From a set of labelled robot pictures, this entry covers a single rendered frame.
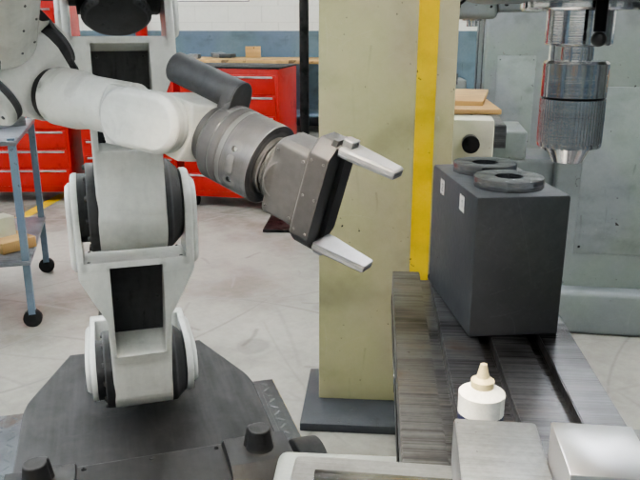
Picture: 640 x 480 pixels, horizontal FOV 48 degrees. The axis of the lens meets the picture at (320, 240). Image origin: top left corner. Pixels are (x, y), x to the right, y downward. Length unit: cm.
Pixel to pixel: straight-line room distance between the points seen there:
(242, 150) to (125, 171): 42
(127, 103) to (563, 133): 46
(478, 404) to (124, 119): 47
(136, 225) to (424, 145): 133
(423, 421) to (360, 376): 180
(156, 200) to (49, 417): 56
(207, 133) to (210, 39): 903
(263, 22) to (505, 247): 884
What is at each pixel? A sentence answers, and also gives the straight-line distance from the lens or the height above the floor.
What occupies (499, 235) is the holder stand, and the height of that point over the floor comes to 104.
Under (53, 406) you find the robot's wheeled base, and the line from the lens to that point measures 156.
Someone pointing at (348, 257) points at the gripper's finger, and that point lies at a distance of 74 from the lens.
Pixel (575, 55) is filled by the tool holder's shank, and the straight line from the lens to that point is 57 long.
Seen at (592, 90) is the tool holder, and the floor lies 125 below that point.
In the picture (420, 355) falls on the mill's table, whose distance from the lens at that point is 91.
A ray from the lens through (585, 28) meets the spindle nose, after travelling 56.
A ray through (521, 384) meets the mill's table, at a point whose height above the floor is 90.
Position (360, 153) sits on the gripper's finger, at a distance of 70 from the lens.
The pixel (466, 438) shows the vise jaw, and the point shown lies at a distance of 54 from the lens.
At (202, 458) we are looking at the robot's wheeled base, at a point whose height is 59.
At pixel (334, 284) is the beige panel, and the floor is 46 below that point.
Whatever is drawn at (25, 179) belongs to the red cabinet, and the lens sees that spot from 585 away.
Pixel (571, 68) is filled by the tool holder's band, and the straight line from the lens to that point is 56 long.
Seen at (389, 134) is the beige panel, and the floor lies 96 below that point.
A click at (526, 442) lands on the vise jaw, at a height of 101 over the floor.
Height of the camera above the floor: 130
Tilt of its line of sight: 17 degrees down
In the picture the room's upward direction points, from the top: straight up
